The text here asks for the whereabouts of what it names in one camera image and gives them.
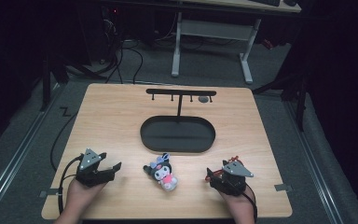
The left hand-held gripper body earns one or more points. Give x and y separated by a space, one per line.
88 175

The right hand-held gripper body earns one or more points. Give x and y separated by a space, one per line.
230 182

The black and white plush toy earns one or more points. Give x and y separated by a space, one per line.
164 174

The black hanger stand with tray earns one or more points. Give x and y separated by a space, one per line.
177 137

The person's left hand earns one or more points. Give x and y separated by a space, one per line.
80 193

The person's right hand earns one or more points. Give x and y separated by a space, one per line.
239 202

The grey tape piece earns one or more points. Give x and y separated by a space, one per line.
282 187
48 193

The black zigzag tape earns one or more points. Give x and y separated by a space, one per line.
65 111

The grey round sticker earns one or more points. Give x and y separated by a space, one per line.
203 99

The black metal stand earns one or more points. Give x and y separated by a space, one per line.
301 102
46 81

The dark computer tower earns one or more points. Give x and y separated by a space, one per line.
110 31

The red object under desk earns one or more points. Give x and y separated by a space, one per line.
267 44

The white desk with metal legs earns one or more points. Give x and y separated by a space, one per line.
214 29

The black keyboard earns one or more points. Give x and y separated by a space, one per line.
265 2

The metal floor rail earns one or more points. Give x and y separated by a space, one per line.
313 165
15 157

